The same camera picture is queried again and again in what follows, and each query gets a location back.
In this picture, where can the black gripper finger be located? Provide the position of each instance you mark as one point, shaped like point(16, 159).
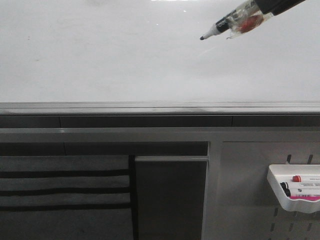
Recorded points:
point(276, 7)

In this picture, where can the white black dry-erase marker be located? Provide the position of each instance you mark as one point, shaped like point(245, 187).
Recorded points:
point(241, 20)

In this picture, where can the white whiteboard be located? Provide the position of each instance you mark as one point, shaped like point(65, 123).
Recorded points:
point(148, 51)

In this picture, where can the red capped marker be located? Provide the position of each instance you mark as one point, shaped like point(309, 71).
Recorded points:
point(305, 178)

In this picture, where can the upper black capped marker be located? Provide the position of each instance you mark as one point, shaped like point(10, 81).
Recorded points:
point(300, 185)

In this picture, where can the black capped marker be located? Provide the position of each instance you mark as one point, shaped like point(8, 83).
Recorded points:
point(300, 185)
point(299, 192)

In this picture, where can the white plastic marker tray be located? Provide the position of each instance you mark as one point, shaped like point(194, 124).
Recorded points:
point(278, 173)

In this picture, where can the lower black capped marker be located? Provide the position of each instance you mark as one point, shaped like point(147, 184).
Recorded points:
point(299, 192)

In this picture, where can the pink eraser in tray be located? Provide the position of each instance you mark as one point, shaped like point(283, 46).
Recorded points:
point(305, 198)

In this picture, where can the grey metal pegboard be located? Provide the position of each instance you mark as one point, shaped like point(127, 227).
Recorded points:
point(248, 208)

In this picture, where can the dark grey flat panel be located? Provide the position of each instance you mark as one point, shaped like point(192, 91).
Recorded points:
point(171, 195)

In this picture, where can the grey fabric pocket organizer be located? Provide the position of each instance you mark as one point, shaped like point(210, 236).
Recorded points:
point(68, 198)

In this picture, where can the grey whiteboard bottom frame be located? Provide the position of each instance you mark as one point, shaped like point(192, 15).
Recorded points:
point(158, 114)

